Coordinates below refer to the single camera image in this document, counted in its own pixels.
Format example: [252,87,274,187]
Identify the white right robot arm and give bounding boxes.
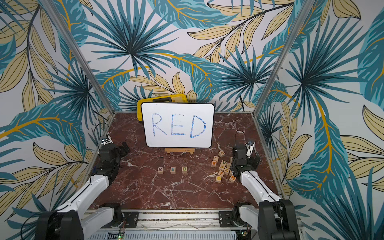
[230,142,301,240]

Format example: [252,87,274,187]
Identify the wooden block letter H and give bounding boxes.
[229,176,237,183]

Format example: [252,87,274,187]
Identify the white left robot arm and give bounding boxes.
[35,142,130,240]

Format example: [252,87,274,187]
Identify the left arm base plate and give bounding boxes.
[102,212,139,229]

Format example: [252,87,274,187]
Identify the whiteboard with RED text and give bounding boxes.
[143,103,215,149]

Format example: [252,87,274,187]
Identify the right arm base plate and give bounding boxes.
[218,211,239,228]

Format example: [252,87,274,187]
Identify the wooden whiteboard stand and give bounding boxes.
[165,148,195,154]

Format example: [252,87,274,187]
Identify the aluminium front rail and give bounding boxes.
[44,209,301,240]

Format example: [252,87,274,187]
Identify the yellow plastic case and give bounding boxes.
[137,94,188,122]

